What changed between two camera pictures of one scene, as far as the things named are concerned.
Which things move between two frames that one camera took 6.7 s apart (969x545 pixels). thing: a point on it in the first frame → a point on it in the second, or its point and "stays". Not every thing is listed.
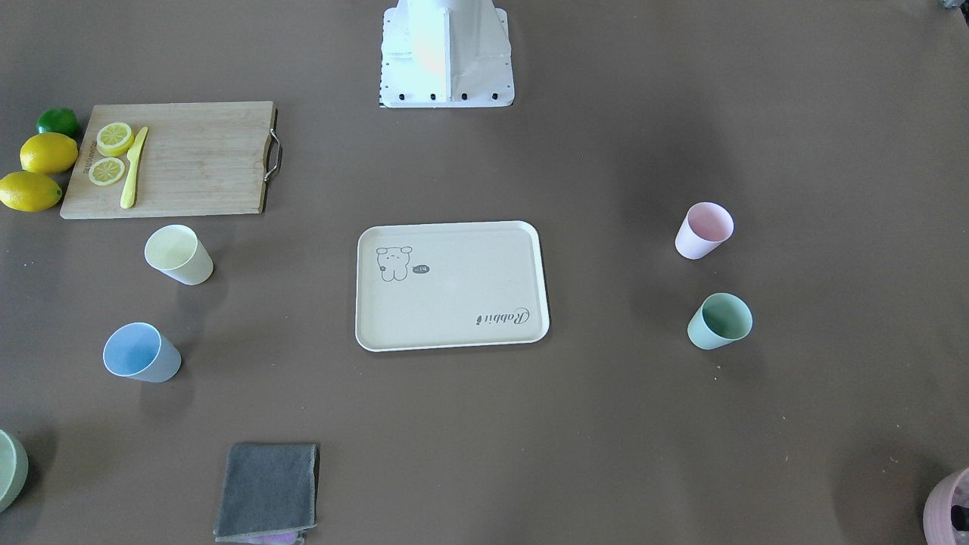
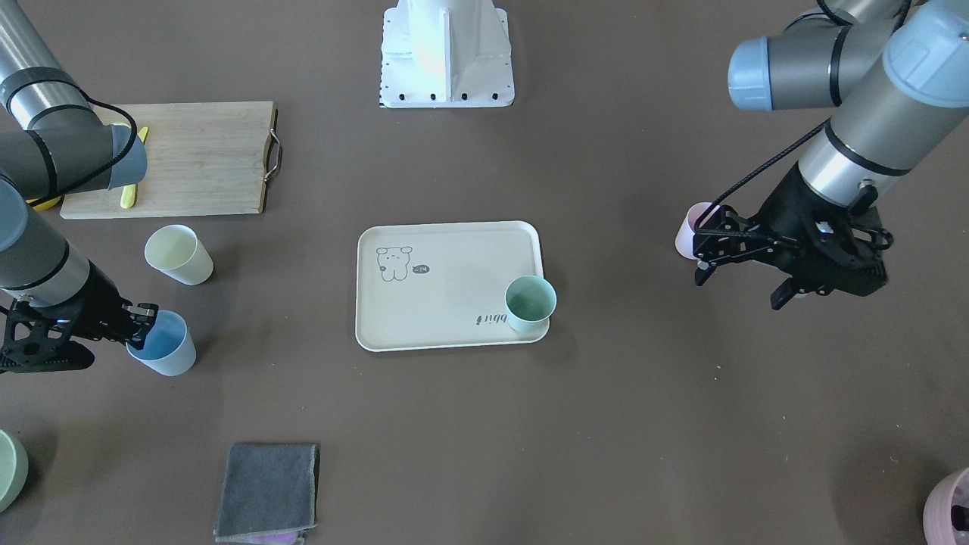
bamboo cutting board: (172, 159) stays
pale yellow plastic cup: (179, 253) stays
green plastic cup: (721, 319) → (530, 302)
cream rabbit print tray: (449, 284) stays
